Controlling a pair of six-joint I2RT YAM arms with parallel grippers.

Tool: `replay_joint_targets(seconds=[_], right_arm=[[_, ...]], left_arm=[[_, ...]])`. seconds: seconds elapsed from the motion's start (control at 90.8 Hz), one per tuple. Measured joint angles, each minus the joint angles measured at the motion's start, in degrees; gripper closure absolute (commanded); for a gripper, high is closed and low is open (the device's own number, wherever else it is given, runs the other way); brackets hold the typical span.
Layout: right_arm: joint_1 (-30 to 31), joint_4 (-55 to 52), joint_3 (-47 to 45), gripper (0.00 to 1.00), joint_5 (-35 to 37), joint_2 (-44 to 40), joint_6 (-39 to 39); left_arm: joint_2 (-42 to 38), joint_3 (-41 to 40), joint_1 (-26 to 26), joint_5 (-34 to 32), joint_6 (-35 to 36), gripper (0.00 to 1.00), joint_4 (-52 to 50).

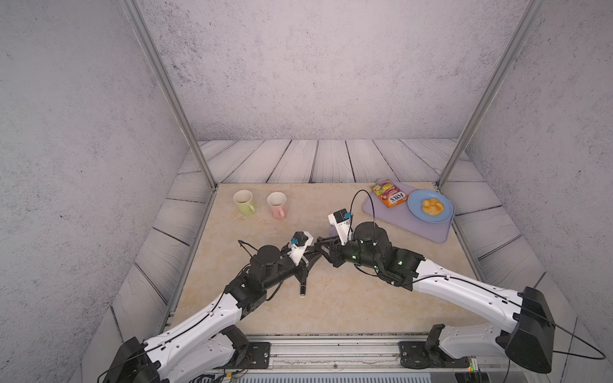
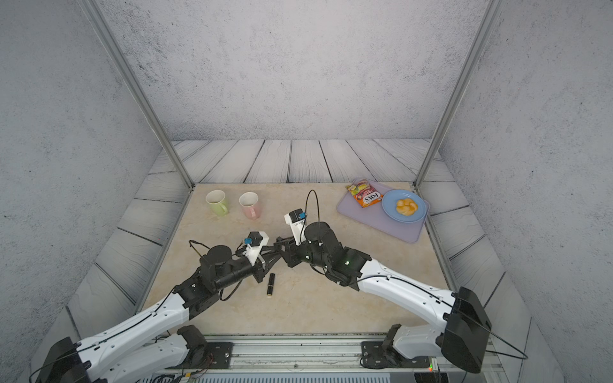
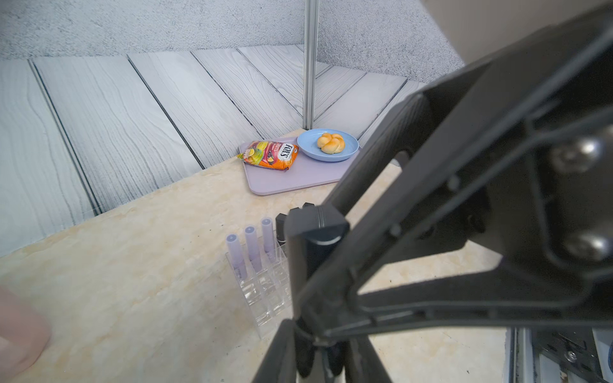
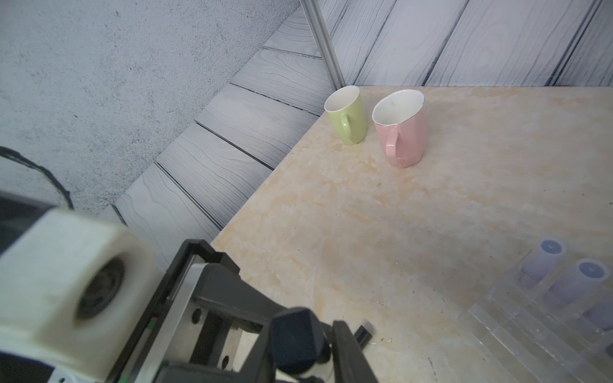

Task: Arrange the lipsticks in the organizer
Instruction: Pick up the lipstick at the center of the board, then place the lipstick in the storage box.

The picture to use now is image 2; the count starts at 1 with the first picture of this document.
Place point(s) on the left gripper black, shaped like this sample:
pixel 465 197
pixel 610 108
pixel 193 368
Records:
pixel 259 268

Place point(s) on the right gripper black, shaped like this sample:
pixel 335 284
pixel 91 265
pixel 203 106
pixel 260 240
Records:
pixel 291 254

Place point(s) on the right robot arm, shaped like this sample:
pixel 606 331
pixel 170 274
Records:
pixel 458 328

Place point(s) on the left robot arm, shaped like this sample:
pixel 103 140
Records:
pixel 159 336

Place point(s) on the pink mug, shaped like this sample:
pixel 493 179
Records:
pixel 250 204

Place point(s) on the green mug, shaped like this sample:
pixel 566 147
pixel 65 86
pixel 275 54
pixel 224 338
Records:
pixel 217 201

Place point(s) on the orange snack packet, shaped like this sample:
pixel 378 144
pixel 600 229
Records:
pixel 364 193

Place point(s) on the blue plate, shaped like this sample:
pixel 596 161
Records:
pixel 390 199

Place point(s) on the bread roll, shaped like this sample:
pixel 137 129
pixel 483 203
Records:
pixel 406 207

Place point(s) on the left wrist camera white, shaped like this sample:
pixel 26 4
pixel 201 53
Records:
pixel 254 245

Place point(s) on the aluminium rail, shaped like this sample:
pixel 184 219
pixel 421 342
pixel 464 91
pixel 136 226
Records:
pixel 297 356

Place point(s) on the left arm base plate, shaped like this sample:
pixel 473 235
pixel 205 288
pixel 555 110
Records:
pixel 212 356

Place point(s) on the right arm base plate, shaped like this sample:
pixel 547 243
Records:
pixel 379 356

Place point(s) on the left frame post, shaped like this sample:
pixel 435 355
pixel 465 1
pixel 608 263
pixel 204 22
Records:
pixel 109 42

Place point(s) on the frame post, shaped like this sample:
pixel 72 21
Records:
pixel 475 52
pixel 109 42

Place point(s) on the right frame post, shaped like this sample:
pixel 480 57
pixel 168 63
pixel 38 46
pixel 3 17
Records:
pixel 475 52

